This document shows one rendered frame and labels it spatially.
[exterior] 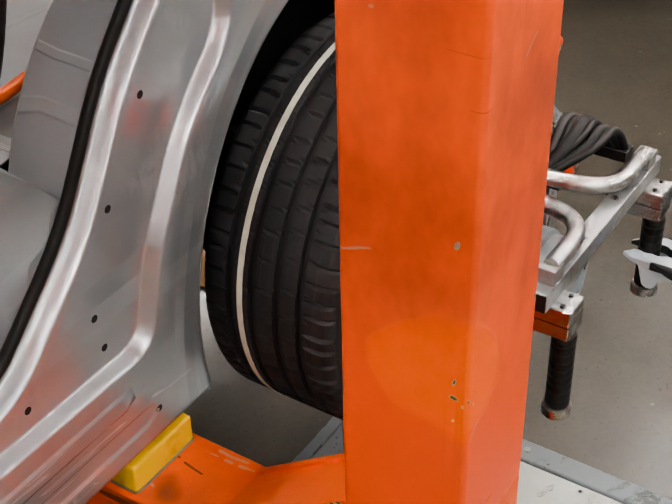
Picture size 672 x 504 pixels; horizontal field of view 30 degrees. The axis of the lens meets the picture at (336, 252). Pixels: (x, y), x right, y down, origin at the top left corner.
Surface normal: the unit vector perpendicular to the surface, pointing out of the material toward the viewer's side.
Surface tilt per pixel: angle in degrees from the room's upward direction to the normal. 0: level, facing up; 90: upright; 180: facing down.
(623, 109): 0
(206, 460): 0
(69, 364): 90
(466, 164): 90
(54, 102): 58
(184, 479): 0
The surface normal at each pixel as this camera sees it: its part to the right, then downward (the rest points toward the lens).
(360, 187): -0.54, 0.50
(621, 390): -0.02, -0.81
